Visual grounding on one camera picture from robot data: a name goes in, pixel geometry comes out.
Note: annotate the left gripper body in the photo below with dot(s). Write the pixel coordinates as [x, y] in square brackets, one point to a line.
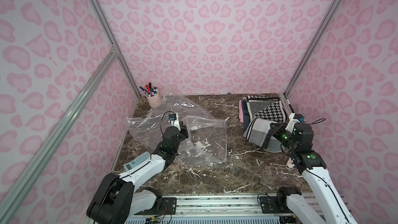
[182, 132]

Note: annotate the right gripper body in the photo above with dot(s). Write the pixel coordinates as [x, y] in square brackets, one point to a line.
[278, 129]

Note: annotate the clear plastic vacuum bag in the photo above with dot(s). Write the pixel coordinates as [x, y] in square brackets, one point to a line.
[204, 146]

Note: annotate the black white houndstooth blanket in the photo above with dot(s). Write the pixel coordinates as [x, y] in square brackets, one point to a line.
[268, 108]

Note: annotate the grey white striped blanket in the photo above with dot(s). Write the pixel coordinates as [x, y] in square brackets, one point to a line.
[259, 133]

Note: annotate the dark blue striped blanket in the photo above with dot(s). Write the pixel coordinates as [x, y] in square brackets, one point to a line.
[246, 114]

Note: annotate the pink fluffy blanket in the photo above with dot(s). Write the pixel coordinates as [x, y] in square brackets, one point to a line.
[241, 112]

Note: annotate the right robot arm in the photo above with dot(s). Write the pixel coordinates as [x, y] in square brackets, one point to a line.
[314, 170]

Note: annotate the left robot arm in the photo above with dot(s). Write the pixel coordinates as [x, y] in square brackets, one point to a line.
[117, 197]

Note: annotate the pink stapler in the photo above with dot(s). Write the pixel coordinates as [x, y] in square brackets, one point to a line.
[290, 164]

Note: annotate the teal calculator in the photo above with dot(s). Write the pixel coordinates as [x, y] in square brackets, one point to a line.
[138, 162]

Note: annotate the pink pen holder cup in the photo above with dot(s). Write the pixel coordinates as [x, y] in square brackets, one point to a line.
[155, 100]

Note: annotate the aluminium diagonal brace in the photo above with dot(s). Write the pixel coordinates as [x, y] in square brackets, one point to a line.
[21, 188]

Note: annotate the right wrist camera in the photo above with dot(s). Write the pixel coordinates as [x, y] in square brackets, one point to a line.
[293, 119]

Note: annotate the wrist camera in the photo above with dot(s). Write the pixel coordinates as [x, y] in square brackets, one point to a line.
[293, 119]
[172, 117]

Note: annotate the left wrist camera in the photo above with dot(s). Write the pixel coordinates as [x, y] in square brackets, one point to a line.
[172, 117]

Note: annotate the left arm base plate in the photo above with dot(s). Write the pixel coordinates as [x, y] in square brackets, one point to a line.
[163, 204]

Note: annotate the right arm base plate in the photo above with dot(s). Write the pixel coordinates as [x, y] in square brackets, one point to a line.
[269, 205]

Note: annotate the aluminium front rail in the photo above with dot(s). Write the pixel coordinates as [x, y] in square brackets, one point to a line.
[222, 209]

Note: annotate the aluminium corner post right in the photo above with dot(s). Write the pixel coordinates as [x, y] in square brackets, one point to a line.
[326, 20]

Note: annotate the aluminium corner post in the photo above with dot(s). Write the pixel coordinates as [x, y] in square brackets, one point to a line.
[326, 20]
[105, 25]

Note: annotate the aluminium corner post left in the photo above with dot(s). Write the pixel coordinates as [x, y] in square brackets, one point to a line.
[105, 25]

